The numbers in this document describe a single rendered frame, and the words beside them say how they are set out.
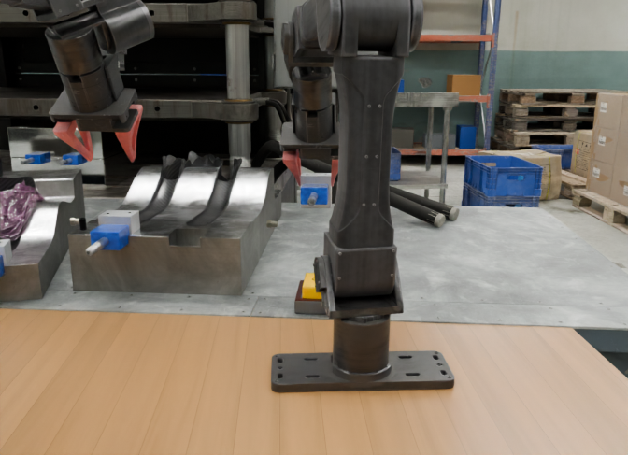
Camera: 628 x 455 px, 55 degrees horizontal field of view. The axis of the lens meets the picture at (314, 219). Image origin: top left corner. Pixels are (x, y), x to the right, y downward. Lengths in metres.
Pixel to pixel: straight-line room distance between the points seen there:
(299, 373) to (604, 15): 7.69
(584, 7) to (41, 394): 7.76
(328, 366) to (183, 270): 0.32
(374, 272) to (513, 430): 0.20
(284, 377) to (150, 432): 0.15
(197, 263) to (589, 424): 0.55
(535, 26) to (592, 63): 0.83
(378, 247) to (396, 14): 0.23
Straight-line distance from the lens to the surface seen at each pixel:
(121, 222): 0.94
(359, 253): 0.63
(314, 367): 0.69
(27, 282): 0.97
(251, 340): 0.78
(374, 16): 0.59
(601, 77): 8.19
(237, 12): 1.58
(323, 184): 0.97
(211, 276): 0.91
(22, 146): 1.89
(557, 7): 8.01
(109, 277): 0.96
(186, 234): 0.95
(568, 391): 0.72
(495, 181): 4.50
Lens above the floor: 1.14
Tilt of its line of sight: 15 degrees down
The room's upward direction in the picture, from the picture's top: straight up
